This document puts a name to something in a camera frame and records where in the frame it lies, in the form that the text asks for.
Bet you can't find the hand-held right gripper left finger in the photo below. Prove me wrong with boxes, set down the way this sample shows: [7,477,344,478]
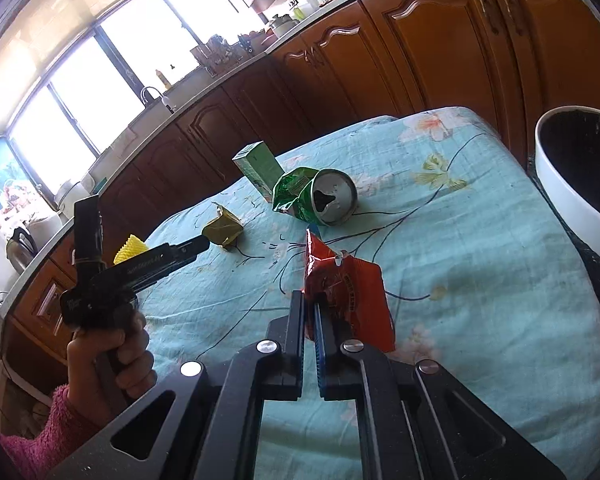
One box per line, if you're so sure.
[45,290,307,480]

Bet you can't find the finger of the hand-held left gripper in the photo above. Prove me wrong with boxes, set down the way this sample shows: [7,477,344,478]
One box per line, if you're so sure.
[125,237,211,288]

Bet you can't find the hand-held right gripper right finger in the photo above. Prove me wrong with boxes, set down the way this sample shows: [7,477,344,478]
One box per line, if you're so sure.
[315,306,568,480]

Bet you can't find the red snack packet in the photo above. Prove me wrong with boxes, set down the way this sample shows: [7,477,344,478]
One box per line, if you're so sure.
[302,227,397,353]

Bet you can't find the white round bin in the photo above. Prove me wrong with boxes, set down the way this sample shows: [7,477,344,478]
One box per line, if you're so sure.
[534,105,600,266]

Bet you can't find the person's left forearm pink sleeve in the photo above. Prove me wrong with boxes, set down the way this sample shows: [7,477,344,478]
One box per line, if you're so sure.
[0,385,103,480]

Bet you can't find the person's left hand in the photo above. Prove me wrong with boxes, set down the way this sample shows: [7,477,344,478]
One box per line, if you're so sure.
[67,310,156,411]

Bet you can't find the yellow foam fruit net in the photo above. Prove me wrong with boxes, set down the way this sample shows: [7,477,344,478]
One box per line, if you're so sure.
[113,233,148,266]

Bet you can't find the gold foil wrapper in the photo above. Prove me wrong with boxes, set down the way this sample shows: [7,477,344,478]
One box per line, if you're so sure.
[201,202,244,252]

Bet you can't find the white plastic container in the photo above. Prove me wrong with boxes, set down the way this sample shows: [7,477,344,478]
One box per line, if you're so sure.
[30,210,63,246]

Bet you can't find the steel kettle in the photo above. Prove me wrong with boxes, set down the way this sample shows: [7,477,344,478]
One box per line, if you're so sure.
[5,226,38,273]

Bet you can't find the green drink carton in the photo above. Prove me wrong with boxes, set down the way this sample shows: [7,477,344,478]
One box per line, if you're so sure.
[232,141,284,203]

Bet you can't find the crushed green drink can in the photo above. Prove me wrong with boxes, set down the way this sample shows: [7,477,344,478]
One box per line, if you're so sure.
[272,167,358,226]

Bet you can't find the sink faucet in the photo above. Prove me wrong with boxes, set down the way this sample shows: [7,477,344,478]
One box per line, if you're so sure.
[140,86,173,113]

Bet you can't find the light blue floral tablecloth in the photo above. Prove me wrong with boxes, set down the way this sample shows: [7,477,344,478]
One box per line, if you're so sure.
[130,106,600,480]

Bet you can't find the kitchen window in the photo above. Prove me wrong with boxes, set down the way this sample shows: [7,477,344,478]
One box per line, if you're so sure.
[7,0,266,196]

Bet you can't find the knife and utensil rack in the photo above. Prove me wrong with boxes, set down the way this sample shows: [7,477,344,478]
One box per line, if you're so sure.
[190,34,253,71]

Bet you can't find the wooden base cabinets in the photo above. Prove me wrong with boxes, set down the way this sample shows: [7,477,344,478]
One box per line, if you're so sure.
[0,0,600,376]

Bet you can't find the black bin liner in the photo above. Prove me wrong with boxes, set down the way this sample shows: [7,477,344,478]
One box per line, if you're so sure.
[540,110,600,311]

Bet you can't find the palm tree wall poster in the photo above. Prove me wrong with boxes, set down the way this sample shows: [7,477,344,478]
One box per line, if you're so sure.
[0,137,46,231]

